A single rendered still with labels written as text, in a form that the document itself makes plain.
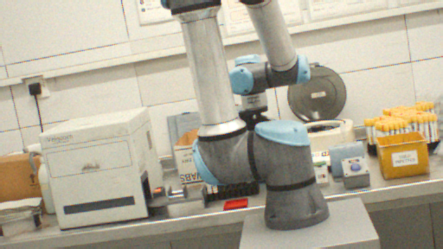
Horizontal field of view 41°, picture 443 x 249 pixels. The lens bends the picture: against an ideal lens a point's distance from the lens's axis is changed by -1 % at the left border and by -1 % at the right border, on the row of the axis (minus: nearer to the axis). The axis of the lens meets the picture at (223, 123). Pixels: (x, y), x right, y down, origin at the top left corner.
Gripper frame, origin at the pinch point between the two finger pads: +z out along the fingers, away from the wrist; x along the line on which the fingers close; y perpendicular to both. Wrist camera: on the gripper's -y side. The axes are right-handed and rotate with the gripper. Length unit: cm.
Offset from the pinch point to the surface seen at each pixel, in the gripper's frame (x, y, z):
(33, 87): -52, 91, -35
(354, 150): -3.5, -24.4, -2.4
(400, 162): 3.9, -36.1, 1.4
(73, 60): -55, 74, -43
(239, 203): 6.4, 11.0, 5.9
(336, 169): -3.2, -18.2, 2.5
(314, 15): -56, -21, -43
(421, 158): 4.1, -42.1, 1.3
